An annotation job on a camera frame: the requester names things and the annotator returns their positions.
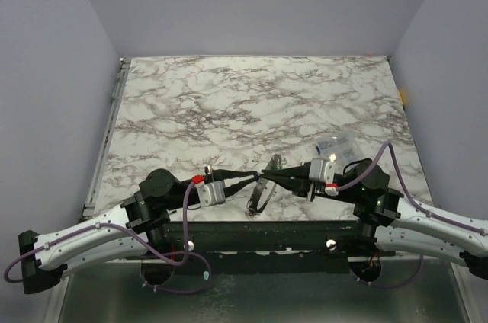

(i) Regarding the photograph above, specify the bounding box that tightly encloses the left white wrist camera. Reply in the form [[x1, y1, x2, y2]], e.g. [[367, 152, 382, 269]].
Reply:
[[196, 181, 226, 208]]

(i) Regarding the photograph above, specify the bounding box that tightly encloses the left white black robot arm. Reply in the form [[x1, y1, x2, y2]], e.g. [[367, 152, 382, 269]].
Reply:
[[16, 168, 258, 295]]

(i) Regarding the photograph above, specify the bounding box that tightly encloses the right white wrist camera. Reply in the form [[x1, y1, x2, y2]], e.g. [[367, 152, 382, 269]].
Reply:
[[308, 158, 336, 184]]

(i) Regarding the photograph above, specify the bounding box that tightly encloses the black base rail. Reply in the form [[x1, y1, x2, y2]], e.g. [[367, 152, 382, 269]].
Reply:
[[78, 218, 454, 274]]

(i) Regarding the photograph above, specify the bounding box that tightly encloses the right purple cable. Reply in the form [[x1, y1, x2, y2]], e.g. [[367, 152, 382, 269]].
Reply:
[[337, 141, 488, 289]]

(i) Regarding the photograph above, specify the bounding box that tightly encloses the clear plastic bag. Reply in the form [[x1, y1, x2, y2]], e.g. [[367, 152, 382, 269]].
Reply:
[[315, 130, 364, 167]]

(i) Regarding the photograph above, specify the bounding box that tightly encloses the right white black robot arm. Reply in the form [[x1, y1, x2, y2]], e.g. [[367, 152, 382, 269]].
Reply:
[[260, 158, 487, 279]]

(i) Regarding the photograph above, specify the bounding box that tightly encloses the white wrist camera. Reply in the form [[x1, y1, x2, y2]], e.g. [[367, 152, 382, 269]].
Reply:
[[196, 181, 226, 208], [308, 158, 336, 184]]

